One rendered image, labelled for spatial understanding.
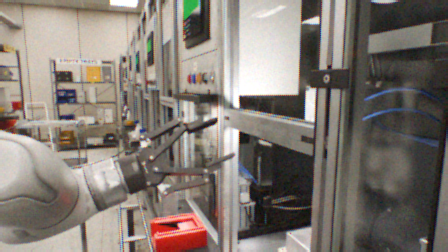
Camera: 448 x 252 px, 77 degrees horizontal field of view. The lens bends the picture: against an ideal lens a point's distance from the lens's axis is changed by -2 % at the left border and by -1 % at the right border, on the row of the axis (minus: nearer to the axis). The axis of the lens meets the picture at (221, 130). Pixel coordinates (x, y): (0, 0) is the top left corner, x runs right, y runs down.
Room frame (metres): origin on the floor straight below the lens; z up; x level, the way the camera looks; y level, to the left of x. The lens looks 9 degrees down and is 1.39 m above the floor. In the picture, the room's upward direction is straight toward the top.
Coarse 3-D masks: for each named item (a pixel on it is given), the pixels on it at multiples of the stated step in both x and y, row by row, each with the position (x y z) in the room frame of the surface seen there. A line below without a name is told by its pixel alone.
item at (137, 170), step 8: (136, 152) 0.56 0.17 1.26; (144, 152) 0.56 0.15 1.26; (120, 160) 0.53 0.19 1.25; (128, 160) 0.53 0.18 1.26; (136, 160) 0.53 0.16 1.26; (144, 160) 0.55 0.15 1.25; (160, 160) 0.56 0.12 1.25; (120, 168) 0.51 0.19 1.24; (128, 168) 0.51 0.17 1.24; (136, 168) 0.52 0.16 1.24; (144, 168) 0.54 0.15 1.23; (152, 168) 0.55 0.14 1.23; (128, 176) 0.51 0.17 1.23; (136, 176) 0.51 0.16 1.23; (144, 176) 0.52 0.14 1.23; (152, 176) 0.54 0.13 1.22; (160, 176) 0.54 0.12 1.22; (128, 184) 0.51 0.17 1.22; (136, 184) 0.51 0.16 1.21; (144, 184) 0.52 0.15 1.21; (152, 184) 0.53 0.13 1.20; (160, 184) 0.54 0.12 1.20; (136, 192) 0.53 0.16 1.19
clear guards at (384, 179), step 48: (240, 0) 0.67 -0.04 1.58; (288, 0) 0.49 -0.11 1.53; (384, 0) 0.32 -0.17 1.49; (432, 0) 0.27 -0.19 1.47; (240, 48) 0.67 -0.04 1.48; (288, 48) 0.49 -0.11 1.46; (384, 48) 0.32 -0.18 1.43; (432, 48) 0.27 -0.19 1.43; (240, 96) 0.66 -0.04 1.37; (288, 96) 0.48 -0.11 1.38; (384, 96) 0.31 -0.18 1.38; (432, 96) 0.27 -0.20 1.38; (192, 144) 1.06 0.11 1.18; (288, 144) 0.48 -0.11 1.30; (384, 144) 0.31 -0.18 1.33; (432, 144) 0.26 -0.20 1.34; (192, 192) 1.08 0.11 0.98; (336, 192) 0.37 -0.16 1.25; (384, 192) 0.30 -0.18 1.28; (432, 192) 0.26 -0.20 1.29; (336, 240) 0.36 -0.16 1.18; (384, 240) 0.30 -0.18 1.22; (432, 240) 0.25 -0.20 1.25
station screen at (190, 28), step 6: (198, 6) 0.86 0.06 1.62; (192, 12) 0.92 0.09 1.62; (198, 12) 0.86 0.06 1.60; (186, 18) 0.99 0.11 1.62; (192, 18) 0.92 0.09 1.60; (198, 18) 0.86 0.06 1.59; (186, 24) 0.99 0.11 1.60; (192, 24) 0.92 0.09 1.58; (198, 24) 0.86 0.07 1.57; (186, 30) 0.99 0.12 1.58; (192, 30) 0.92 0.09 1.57; (198, 30) 0.86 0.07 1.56; (186, 36) 0.99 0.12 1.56
